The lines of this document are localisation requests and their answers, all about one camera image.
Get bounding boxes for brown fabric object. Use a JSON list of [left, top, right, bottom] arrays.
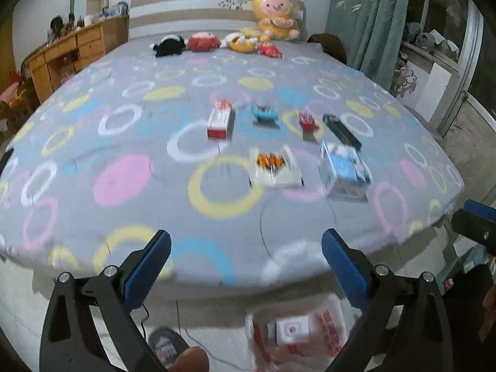
[[308, 33, 347, 64]]

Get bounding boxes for green patterned curtain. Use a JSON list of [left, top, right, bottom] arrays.
[[325, 0, 411, 82]]

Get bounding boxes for red snack wrapper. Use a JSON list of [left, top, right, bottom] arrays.
[[298, 110, 322, 140]]

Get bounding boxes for dark green packet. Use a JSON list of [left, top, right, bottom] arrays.
[[322, 113, 363, 152]]

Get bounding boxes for black cable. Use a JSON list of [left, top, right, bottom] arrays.
[[139, 302, 153, 334]]

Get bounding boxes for grey circle-print blanket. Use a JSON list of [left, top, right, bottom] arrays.
[[0, 39, 466, 289]]

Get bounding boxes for yellow and white plush toy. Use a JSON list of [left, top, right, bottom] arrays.
[[224, 33, 258, 54]]

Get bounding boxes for person's foot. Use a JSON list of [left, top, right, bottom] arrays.
[[170, 347, 210, 372]]

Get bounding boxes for white framed glass door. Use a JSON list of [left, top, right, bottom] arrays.
[[399, 0, 486, 137]]

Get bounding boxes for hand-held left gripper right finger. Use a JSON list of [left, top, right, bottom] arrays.
[[321, 228, 454, 372]]

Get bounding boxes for blue and white carton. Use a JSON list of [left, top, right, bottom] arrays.
[[318, 141, 373, 200]]

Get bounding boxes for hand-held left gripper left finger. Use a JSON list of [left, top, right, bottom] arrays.
[[39, 229, 173, 372]]

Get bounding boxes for blue snack wrapper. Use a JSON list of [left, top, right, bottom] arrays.
[[250, 103, 280, 126]]

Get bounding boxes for wooden desk with drawers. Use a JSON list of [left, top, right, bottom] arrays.
[[24, 15, 130, 103]]

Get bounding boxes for pink clothes hangers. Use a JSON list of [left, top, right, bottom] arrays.
[[393, 64, 417, 97]]

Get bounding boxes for dark striped slipper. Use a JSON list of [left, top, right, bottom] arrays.
[[149, 327, 190, 369]]

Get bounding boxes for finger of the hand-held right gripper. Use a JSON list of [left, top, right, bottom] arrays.
[[451, 199, 496, 249]]

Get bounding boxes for white red-printed plastic bag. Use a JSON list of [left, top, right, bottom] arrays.
[[244, 294, 361, 372]]

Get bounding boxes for clutter of desk items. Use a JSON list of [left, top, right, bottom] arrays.
[[48, 2, 128, 41]]

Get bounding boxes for blue cardboard box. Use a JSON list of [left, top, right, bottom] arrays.
[[442, 246, 489, 295]]

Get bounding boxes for person's right forearm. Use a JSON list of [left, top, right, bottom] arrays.
[[478, 281, 496, 343]]

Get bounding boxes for white tray packet orange print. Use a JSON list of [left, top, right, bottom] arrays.
[[248, 144, 305, 188]]

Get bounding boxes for red and white carton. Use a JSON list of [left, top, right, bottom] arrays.
[[206, 100, 236, 141]]

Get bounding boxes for grey clothes pile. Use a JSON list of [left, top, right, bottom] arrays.
[[405, 21, 462, 53]]

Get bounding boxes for small red plush toy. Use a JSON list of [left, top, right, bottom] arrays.
[[257, 42, 285, 59]]

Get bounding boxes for red round plush toy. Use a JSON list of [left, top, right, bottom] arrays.
[[187, 32, 218, 53]]

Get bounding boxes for black and white plush toy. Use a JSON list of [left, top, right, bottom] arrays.
[[153, 35, 187, 58]]

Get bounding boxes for striped wooden headboard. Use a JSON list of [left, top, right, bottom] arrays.
[[129, 0, 307, 40]]

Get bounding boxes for pink and red clothes pile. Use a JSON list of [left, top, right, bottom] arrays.
[[0, 70, 32, 111]]

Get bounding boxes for large yellow plush doll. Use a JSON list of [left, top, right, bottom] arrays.
[[252, 0, 301, 41]]

